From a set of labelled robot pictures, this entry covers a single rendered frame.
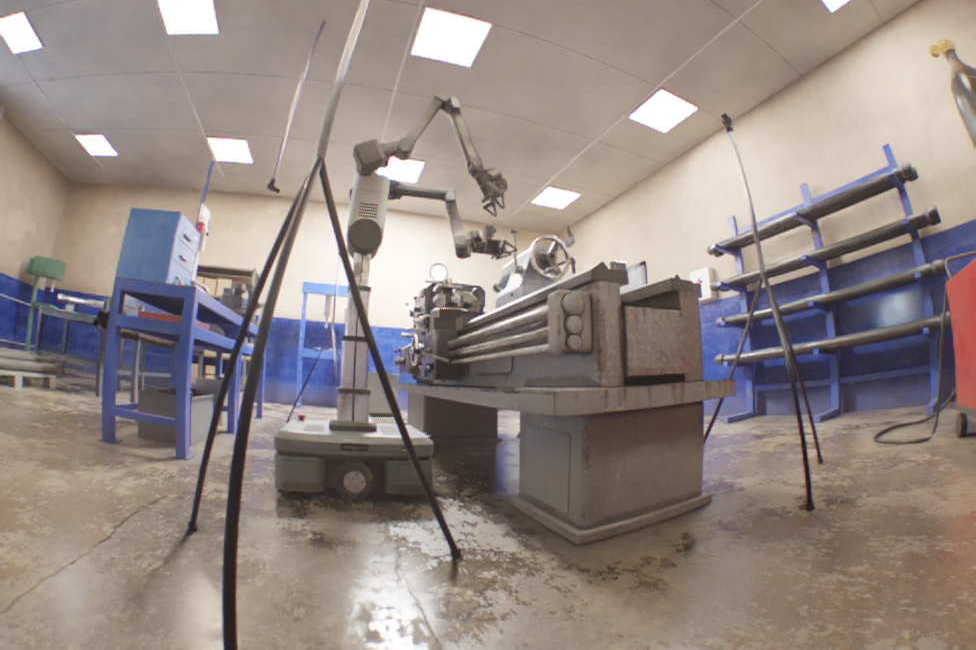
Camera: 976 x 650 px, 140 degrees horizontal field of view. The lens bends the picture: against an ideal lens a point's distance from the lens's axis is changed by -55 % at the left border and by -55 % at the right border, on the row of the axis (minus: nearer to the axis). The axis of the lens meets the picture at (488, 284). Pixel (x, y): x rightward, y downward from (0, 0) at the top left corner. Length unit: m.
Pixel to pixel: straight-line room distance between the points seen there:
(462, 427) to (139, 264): 2.50
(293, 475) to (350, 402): 0.41
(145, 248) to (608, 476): 2.33
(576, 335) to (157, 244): 2.05
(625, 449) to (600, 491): 0.15
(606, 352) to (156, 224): 2.21
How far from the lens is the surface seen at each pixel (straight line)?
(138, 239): 2.41
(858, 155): 4.38
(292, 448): 1.60
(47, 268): 7.86
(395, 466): 1.62
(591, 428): 1.19
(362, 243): 1.82
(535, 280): 1.95
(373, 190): 1.92
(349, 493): 1.63
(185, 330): 2.16
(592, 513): 1.26
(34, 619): 0.91
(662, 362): 1.33
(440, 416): 3.14
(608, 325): 1.21
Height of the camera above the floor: 0.49
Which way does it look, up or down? 14 degrees up
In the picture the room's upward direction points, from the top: 1 degrees clockwise
